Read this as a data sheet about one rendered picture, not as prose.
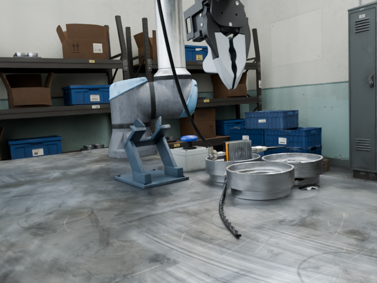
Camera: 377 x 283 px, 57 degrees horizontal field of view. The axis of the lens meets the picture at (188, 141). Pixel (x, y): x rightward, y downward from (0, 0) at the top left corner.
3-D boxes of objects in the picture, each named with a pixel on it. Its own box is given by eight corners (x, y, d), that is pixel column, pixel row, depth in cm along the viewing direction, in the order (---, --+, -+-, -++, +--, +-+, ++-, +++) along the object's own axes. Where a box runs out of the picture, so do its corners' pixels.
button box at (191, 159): (212, 167, 79) (211, 146, 78) (186, 172, 75) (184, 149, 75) (192, 163, 86) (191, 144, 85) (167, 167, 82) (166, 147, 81)
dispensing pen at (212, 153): (281, 155, 71) (206, 165, 66) (280, 135, 71) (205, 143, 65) (287, 156, 69) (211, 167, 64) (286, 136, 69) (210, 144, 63)
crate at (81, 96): (105, 104, 444) (104, 87, 441) (116, 103, 412) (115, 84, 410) (63, 106, 416) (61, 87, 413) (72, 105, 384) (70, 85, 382)
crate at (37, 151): (57, 153, 414) (55, 135, 411) (63, 156, 381) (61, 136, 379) (8, 159, 388) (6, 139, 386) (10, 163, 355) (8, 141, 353)
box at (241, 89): (249, 96, 521) (249, 71, 517) (224, 97, 500) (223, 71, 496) (234, 97, 557) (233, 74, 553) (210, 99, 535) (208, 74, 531)
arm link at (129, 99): (111, 123, 112) (107, 80, 111) (152, 120, 115) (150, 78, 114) (110, 124, 101) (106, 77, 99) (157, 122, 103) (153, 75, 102)
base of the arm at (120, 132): (101, 155, 111) (99, 124, 110) (144, 149, 119) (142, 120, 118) (119, 160, 98) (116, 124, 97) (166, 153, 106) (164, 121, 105)
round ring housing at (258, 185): (279, 205, 48) (279, 176, 48) (215, 196, 54) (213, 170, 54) (303, 187, 57) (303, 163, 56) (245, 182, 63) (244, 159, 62)
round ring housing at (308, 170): (326, 187, 56) (325, 161, 56) (260, 186, 59) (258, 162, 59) (321, 173, 66) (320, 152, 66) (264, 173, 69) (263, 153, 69)
